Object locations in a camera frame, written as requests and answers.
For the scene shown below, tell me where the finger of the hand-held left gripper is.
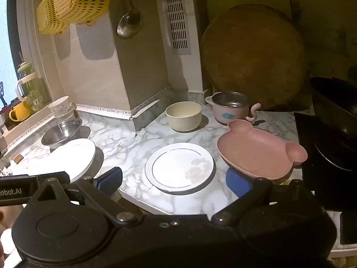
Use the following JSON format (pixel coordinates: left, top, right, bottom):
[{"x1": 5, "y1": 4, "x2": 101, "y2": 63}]
[{"x1": 35, "y1": 172, "x2": 71, "y2": 185}]

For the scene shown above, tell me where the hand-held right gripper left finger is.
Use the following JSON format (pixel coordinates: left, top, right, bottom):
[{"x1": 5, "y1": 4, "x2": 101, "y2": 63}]
[{"x1": 28, "y1": 167, "x2": 143, "y2": 226}]

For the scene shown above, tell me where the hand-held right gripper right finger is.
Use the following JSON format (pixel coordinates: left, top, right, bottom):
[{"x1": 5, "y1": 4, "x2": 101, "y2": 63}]
[{"x1": 210, "y1": 168, "x2": 318, "y2": 226}]

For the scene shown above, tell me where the plain white plate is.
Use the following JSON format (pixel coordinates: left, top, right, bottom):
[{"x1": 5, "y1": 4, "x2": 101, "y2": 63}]
[{"x1": 42, "y1": 138, "x2": 97, "y2": 183}]

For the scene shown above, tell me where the pink bear-shaped plate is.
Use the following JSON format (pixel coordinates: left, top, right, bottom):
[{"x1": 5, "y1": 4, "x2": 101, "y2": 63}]
[{"x1": 217, "y1": 119, "x2": 308, "y2": 180}]

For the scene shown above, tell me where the steel bowl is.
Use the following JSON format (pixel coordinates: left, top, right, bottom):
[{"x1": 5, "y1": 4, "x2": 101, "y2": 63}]
[{"x1": 41, "y1": 118, "x2": 83, "y2": 149}]

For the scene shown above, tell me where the pink steel-lined handled bowl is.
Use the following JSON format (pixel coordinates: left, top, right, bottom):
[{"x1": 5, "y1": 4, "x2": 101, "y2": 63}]
[{"x1": 205, "y1": 92, "x2": 261, "y2": 125}]

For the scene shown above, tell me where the cream bowl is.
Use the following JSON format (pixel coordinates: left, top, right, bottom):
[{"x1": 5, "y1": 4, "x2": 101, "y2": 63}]
[{"x1": 165, "y1": 101, "x2": 202, "y2": 132}]

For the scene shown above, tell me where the person's left hand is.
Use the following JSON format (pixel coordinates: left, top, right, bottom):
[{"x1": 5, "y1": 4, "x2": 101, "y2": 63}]
[{"x1": 0, "y1": 209, "x2": 14, "y2": 260}]

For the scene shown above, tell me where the white patterned trim strip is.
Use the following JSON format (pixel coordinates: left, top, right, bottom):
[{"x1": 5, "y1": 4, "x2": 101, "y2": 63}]
[{"x1": 0, "y1": 85, "x2": 172, "y2": 157}]

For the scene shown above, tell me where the floral ceramic bowl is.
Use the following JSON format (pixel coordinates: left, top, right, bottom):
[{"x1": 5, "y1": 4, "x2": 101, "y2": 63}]
[{"x1": 48, "y1": 96, "x2": 70, "y2": 118}]

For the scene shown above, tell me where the dark jar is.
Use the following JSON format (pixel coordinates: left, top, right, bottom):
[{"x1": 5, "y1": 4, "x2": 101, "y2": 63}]
[{"x1": 0, "y1": 106, "x2": 17, "y2": 130}]

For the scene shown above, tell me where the yellow mug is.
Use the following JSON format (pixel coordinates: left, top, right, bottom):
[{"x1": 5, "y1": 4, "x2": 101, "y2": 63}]
[{"x1": 9, "y1": 100, "x2": 32, "y2": 122}]

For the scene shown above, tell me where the green glass jar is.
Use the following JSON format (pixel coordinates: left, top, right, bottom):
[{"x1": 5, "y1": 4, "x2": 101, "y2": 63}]
[{"x1": 26, "y1": 78, "x2": 52, "y2": 113}]

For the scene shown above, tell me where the black pan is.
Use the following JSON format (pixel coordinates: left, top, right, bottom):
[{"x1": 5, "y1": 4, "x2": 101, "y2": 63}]
[{"x1": 314, "y1": 137, "x2": 357, "y2": 171}]

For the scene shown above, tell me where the white framed dark device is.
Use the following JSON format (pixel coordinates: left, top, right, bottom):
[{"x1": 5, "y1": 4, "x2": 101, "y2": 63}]
[{"x1": 339, "y1": 211, "x2": 357, "y2": 246}]

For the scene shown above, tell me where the black wok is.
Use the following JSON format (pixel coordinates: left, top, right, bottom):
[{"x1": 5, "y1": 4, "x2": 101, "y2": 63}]
[{"x1": 309, "y1": 77, "x2": 357, "y2": 146}]

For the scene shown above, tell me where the round wooden cutting board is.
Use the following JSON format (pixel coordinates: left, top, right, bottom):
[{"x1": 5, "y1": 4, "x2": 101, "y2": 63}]
[{"x1": 199, "y1": 4, "x2": 310, "y2": 111}]

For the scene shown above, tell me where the window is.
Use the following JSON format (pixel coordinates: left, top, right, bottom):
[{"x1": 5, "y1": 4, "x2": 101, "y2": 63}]
[{"x1": 0, "y1": 0, "x2": 37, "y2": 112}]

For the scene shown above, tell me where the steel ladle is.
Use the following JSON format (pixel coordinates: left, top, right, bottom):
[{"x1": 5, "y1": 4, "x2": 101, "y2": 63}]
[{"x1": 116, "y1": 0, "x2": 141, "y2": 40}]

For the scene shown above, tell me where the small yellow colander basket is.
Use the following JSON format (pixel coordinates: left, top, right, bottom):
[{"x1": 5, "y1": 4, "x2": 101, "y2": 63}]
[{"x1": 36, "y1": 0, "x2": 70, "y2": 35}]

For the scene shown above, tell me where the white vent grille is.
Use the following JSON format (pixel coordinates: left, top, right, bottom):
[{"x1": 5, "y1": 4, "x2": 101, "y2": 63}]
[{"x1": 162, "y1": 0, "x2": 193, "y2": 55}]

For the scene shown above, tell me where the green bottle with white handle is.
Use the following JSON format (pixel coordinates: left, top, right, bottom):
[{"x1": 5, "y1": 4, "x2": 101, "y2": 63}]
[{"x1": 15, "y1": 52, "x2": 39, "y2": 101}]

